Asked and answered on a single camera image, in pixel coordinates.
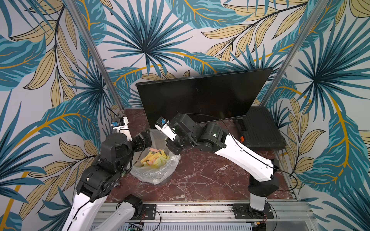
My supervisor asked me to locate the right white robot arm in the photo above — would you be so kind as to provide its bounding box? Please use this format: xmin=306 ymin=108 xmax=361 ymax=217
xmin=155 ymin=114 xmax=279 ymax=212

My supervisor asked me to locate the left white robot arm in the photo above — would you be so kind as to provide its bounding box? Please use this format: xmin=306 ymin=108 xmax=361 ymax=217
xmin=62 ymin=129 xmax=152 ymax=231

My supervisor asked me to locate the pile of discarded sticky notes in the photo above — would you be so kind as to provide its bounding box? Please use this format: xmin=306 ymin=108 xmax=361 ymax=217
xmin=140 ymin=148 xmax=170 ymax=168

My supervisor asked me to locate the black flat monitor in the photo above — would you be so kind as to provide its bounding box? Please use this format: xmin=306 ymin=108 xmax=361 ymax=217
xmin=136 ymin=68 xmax=273 ymax=129

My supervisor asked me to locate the mesh waste bin with liner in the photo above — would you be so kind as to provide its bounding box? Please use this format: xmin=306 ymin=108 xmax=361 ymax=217
xmin=131 ymin=129 xmax=181 ymax=186

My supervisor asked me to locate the black plastic tool case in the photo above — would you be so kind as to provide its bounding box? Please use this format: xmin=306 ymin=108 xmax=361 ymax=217
xmin=234 ymin=106 xmax=286 ymax=152

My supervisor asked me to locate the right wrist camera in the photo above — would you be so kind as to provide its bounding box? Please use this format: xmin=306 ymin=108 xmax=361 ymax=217
xmin=155 ymin=116 xmax=176 ymax=141

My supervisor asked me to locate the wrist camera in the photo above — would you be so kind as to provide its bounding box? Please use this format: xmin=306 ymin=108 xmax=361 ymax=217
xmin=111 ymin=116 xmax=133 ymax=141
xmin=155 ymin=116 xmax=176 ymax=141

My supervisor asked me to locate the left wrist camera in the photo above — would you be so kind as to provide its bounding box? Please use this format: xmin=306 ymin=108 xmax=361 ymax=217
xmin=111 ymin=116 xmax=133 ymax=141

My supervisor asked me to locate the left aluminium corner post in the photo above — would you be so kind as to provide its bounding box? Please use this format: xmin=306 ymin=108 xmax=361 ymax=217
xmin=65 ymin=0 xmax=124 ymax=113

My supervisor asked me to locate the aluminium corner post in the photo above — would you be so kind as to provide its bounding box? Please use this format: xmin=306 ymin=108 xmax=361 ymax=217
xmin=260 ymin=0 xmax=329 ymax=107
xmin=65 ymin=0 xmax=124 ymax=113

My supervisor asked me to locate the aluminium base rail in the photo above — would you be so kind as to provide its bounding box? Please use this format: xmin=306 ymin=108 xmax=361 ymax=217
xmin=69 ymin=200 xmax=319 ymax=231

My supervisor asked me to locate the right aluminium corner post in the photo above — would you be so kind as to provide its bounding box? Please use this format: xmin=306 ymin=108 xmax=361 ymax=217
xmin=260 ymin=0 xmax=329 ymax=107

